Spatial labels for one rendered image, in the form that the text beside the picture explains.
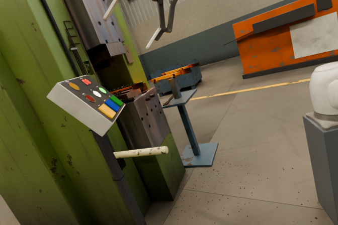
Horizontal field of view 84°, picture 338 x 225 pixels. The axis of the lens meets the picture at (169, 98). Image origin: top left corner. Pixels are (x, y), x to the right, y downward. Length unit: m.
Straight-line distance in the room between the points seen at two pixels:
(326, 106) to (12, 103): 1.80
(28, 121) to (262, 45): 4.19
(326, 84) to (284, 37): 3.53
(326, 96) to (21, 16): 1.64
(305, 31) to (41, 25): 4.21
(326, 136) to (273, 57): 3.60
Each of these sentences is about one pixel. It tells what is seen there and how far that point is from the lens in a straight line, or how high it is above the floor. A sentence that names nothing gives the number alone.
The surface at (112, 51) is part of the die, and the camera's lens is 1.48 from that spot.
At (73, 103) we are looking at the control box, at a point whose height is 1.10.
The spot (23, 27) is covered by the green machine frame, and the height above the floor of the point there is 1.58.
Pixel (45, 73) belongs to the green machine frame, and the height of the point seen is 1.29.
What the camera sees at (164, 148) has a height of 0.64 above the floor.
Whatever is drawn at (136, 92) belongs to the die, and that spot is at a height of 0.95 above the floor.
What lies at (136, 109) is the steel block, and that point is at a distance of 1.41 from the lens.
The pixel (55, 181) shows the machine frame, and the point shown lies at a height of 0.56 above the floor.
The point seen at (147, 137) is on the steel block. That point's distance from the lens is 1.49.
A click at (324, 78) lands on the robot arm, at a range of 1.08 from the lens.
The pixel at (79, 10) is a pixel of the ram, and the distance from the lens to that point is 1.50.
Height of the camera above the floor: 1.17
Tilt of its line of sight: 13 degrees down
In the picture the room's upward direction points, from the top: 20 degrees counter-clockwise
